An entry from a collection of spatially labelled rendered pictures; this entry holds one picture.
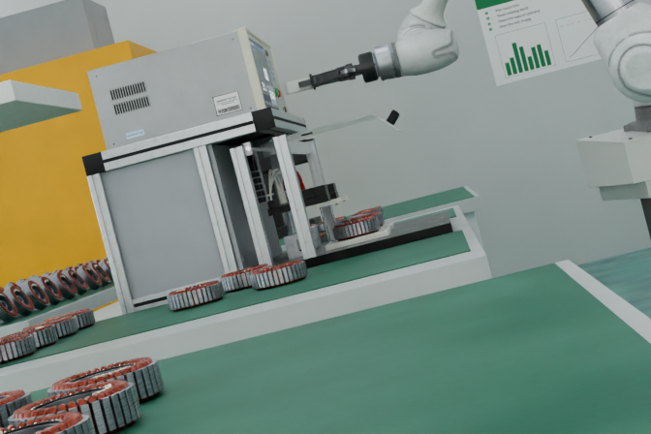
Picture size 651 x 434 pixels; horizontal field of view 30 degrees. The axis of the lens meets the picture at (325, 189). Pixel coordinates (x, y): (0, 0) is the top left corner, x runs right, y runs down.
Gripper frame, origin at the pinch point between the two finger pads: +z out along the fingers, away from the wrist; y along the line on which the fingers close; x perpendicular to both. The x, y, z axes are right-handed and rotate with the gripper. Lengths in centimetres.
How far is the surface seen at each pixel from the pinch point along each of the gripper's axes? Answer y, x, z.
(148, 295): -42, -41, 40
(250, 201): -40.1, -25.8, 13.2
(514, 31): 511, 44, -103
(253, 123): -42.2, -9.4, 7.9
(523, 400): -230, -43, -30
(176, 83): -28.5, 5.1, 25.0
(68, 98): -88, 1, 34
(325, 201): -24.0, -30.0, -1.5
